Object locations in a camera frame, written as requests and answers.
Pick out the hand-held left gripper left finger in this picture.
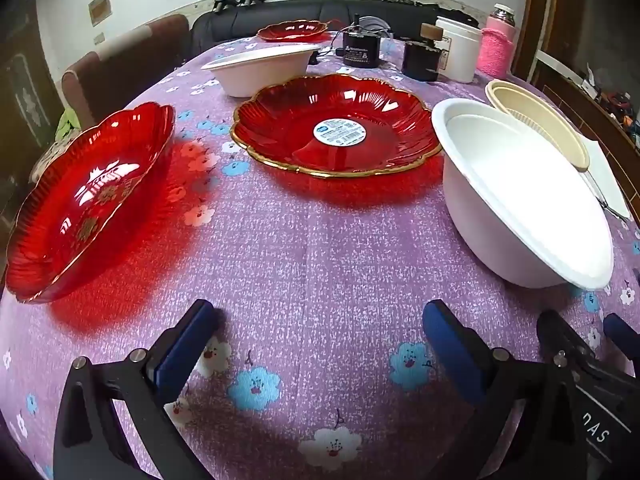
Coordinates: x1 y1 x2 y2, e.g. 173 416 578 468
52 299 226 480

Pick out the bottle with pink knit sleeve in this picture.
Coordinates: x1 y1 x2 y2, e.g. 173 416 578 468
475 3 517 80

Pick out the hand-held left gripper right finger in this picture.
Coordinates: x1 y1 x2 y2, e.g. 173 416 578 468
422 300 585 480

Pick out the beige ribbed bowl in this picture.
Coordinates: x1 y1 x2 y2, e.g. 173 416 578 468
484 79 592 173

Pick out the lined paper notepad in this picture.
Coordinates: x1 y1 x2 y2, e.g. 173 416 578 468
582 137 634 221

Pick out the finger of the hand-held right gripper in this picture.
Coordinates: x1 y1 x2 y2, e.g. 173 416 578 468
602 312 640 362
536 309 597 367

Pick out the dark jar with wooden lid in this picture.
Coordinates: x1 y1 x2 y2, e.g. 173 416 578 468
401 23 446 82

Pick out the floral cushion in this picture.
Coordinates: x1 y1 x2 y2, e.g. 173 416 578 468
29 137 68 183

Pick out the wooden door frame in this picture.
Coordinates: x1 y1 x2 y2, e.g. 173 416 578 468
512 0 558 81

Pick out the black and silver pen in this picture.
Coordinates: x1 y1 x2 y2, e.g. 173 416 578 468
584 171 632 221

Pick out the green cloth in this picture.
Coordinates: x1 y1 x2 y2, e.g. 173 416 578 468
54 107 81 143

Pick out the purple floral tablecloth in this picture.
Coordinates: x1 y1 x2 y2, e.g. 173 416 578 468
0 30 640 480

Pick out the dark wooden cabinet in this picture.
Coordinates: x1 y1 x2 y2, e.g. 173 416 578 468
0 10 66 201

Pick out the red gold-rimmed plate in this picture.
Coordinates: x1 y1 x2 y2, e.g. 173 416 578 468
256 19 328 44

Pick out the beige wall plaque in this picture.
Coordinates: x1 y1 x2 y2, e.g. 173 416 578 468
88 0 112 26

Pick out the brown upholstered chair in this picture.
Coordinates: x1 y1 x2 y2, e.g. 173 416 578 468
61 14 191 131

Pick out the deep white bowl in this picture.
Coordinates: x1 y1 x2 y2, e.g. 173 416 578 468
431 98 615 291

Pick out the white plastic jar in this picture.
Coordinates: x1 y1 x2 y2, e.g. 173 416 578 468
434 16 483 84

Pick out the wooden sideboard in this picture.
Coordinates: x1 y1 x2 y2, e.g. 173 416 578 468
530 50 640 211

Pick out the black power adapter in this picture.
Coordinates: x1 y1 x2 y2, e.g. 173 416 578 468
341 14 383 68

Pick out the red plate with round sticker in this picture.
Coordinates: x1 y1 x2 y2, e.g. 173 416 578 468
230 73 445 179

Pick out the black leather sofa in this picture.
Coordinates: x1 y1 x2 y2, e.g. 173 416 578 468
190 0 481 61

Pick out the shallow white bowl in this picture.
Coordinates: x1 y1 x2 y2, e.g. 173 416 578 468
201 43 323 98

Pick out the red scalloped plate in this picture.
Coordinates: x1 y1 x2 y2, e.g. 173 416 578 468
4 101 176 304

